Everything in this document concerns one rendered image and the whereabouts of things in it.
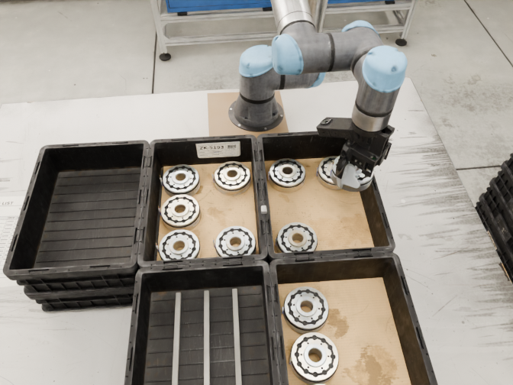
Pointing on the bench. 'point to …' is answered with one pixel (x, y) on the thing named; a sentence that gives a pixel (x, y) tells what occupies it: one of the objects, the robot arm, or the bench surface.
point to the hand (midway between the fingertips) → (344, 176)
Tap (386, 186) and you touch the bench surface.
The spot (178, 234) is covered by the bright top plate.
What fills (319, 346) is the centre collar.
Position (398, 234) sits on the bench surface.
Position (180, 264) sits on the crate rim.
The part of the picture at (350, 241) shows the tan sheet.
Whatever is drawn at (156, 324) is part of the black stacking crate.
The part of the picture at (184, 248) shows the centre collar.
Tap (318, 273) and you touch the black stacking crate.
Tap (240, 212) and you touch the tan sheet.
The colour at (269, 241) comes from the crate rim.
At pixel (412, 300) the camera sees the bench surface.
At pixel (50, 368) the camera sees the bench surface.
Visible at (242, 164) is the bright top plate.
